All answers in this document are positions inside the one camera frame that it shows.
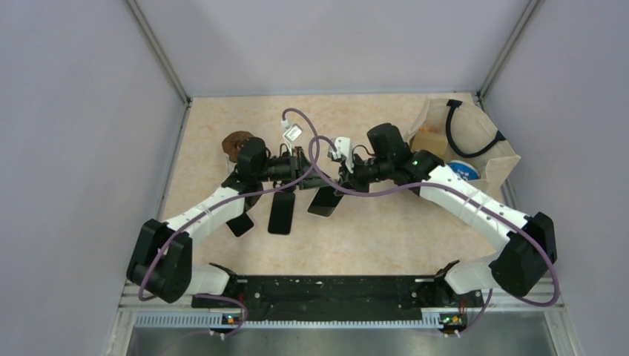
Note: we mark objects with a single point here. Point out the beige tote bag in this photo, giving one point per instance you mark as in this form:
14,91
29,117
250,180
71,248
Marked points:
456,130

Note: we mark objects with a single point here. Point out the black smartphone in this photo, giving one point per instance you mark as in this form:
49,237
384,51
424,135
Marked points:
281,215

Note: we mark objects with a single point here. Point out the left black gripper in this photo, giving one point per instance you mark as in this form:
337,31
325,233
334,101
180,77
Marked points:
312,179

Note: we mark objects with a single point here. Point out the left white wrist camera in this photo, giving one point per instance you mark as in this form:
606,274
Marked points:
291,132

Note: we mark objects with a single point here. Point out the grey slotted cable duct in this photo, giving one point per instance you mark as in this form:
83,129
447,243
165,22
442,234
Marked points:
214,320

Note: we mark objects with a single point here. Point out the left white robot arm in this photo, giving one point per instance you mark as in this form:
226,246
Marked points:
161,264

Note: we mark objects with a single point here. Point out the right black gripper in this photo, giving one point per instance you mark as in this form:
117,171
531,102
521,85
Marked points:
354,182

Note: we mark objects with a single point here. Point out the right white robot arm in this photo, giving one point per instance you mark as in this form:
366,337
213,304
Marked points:
524,244

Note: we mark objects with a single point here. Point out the white cased phone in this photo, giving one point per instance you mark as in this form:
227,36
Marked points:
240,225

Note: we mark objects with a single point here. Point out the pink cased phone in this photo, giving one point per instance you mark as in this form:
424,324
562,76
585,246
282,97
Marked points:
325,202

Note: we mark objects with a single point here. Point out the white cup brown lid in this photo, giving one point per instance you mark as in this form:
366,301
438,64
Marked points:
232,144

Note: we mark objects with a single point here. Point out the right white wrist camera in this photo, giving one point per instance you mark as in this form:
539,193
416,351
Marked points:
341,151

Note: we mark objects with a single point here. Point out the blue white round tin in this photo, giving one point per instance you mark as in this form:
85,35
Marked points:
465,170

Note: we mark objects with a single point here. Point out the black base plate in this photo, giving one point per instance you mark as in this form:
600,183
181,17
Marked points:
327,298

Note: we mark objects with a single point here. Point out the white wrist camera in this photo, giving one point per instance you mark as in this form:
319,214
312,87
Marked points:
341,151
291,132

